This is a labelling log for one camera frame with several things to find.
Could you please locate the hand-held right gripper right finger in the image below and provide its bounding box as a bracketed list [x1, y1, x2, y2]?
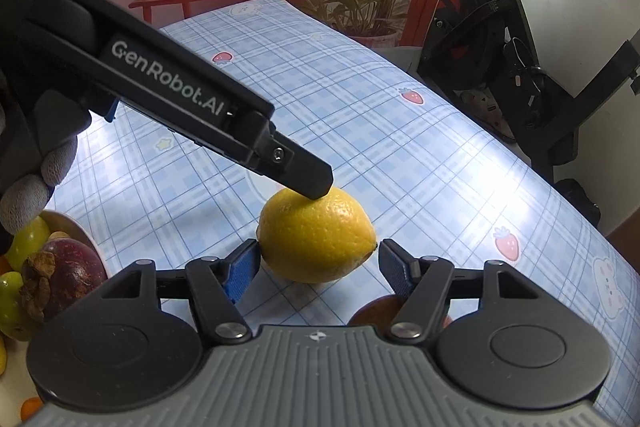
[378, 238, 538, 344]

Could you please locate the small green fruit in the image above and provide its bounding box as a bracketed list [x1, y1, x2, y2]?
[5, 215, 52, 273]

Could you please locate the red apple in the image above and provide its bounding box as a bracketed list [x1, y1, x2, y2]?
[346, 296, 453, 328]

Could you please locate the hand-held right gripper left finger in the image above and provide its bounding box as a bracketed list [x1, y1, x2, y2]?
[100, 239, 262, 344]

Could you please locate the green apple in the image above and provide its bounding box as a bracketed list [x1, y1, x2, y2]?
[0, 271, 31, 342]

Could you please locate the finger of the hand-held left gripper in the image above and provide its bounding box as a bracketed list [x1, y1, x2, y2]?
[259, 129, 334, 200]

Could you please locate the cream round plate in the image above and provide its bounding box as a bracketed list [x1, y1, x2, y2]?
[40, 209, 108, 280]

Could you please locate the person's left hand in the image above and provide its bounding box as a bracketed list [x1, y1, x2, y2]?
[0, 138, 79, 234]

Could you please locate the orange tangerine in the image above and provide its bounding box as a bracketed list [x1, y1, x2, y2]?
[19, 396, 47, 423]

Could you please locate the black exercise bike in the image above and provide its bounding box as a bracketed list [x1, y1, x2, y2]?
[417, 0, 640, 228]

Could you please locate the dark purple mangosteen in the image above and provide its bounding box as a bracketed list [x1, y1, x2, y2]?
[19, 238, 109, 323]

